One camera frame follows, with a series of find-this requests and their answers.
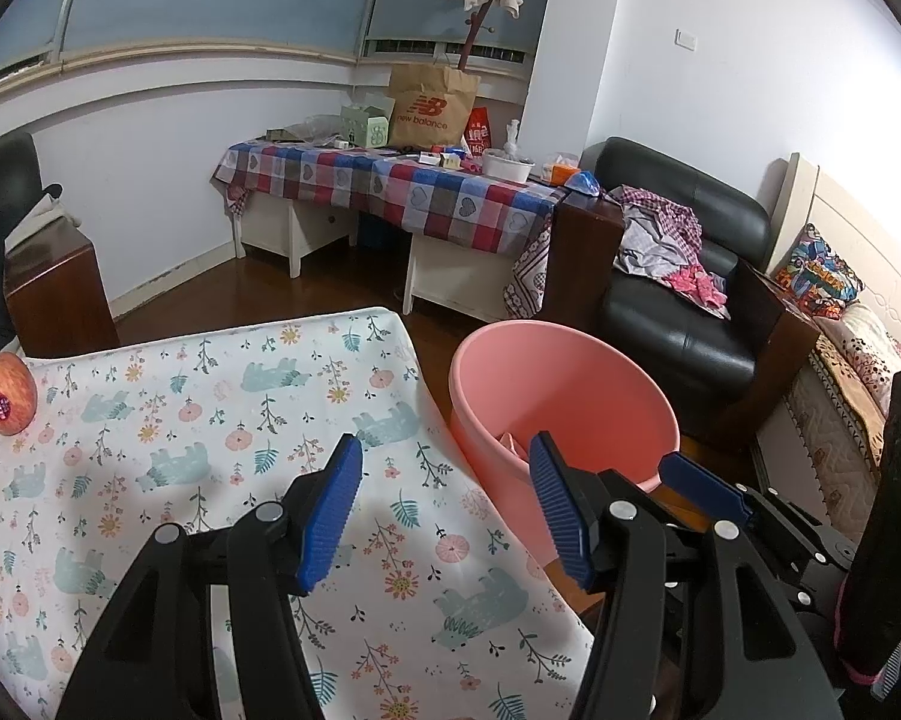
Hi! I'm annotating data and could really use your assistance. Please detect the white bowl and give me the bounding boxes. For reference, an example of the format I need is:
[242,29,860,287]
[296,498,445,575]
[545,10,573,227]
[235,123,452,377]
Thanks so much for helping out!
[482,150,534,182]

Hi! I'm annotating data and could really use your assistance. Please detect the colourful printed pillow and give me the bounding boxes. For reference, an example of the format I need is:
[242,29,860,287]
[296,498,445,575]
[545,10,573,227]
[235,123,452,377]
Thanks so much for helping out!
[774,223,866,323]

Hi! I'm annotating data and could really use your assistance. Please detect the white vent grille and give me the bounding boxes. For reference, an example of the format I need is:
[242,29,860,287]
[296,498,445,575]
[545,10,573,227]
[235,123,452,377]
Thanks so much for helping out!
[364,37,530,65]

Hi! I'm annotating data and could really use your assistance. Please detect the wooden coat rack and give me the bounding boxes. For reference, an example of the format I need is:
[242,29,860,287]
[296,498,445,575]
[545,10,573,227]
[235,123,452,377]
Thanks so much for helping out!
[458,0,522,76]

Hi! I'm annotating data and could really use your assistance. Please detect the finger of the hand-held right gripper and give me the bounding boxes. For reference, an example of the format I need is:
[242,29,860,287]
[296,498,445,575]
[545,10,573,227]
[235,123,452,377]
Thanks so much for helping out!
[659,452,857,578]

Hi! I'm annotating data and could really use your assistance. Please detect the brown paper bag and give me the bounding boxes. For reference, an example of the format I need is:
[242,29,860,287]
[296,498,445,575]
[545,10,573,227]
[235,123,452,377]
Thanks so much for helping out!
[386,64,482,151]

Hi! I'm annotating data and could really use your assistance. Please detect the floral tablecloth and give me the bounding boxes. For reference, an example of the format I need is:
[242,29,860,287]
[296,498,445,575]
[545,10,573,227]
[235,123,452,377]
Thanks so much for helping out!
[0,306,597,720]

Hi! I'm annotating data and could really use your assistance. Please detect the side table with checkered cloth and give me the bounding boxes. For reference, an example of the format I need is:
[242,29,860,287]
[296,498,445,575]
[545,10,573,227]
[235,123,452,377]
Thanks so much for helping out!
[211,141,572,256]

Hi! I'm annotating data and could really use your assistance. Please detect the white wooden desk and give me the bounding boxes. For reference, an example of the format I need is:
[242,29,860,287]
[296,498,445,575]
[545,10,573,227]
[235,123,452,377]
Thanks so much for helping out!
[229,187,362,278]
[401,229,549,316]

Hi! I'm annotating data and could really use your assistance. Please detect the green box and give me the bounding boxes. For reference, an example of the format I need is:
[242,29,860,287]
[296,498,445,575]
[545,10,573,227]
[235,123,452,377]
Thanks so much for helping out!
[340,96,392,147]

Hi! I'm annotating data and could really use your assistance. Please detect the red packet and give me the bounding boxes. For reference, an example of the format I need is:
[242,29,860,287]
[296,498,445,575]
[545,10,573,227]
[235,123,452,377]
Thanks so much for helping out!
[465,106,492,155]

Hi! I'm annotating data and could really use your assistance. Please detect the plaid garment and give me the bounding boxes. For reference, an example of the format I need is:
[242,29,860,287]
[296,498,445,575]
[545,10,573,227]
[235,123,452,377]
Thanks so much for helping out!
[614,186,705,282]

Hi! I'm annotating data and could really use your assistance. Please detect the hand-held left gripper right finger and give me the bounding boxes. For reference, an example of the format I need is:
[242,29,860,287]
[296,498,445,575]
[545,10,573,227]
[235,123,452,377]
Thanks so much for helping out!
[527,431,845,720]

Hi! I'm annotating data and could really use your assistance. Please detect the spotted blanket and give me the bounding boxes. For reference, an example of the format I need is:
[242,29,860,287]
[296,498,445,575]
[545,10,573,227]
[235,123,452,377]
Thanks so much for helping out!
[814,304,901,421]

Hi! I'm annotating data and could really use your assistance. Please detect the cream bed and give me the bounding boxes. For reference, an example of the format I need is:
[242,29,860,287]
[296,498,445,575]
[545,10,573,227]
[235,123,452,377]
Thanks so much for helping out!
[750,152,901,563]

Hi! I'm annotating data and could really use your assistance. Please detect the person's right forearm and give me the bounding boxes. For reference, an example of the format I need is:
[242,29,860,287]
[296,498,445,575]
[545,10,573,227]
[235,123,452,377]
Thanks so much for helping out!
[833,366,901,691]

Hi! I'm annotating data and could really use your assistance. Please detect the black leather sofa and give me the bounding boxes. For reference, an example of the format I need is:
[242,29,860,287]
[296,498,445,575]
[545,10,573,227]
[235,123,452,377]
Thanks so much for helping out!
[0,131,43,241]

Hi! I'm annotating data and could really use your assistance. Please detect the wooden side table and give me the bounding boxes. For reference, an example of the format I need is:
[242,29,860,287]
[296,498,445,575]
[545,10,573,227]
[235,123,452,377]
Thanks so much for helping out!
[548,191,626,316]
[4,229,120,357]
[728,259,822,413]

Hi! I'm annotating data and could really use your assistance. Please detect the red apple with sticker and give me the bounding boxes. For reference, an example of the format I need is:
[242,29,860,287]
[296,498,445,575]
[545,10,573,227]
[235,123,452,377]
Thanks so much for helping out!
[0,355,38,436]

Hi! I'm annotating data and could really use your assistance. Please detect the black leather armchair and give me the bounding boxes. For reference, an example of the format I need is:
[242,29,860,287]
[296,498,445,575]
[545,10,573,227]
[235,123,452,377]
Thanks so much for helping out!
[579,136,774,421]

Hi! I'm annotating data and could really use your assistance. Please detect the bright pink garment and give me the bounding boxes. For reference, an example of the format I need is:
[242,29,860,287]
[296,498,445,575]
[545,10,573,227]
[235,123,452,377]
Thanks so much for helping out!
[660,262,731,320]

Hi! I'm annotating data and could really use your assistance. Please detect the pink plastic bucket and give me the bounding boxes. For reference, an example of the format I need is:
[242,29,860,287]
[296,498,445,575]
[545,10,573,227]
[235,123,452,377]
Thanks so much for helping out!
[449,320,681,567]

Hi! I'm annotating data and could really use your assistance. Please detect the paisley patterned cloth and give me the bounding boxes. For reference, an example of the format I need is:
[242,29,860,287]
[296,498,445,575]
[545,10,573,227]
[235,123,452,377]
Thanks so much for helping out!
[503,217,557,320]

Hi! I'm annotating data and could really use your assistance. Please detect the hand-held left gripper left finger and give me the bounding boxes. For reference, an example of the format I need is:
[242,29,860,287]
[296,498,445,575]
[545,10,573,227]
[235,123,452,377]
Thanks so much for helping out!
[55,433,365,720]

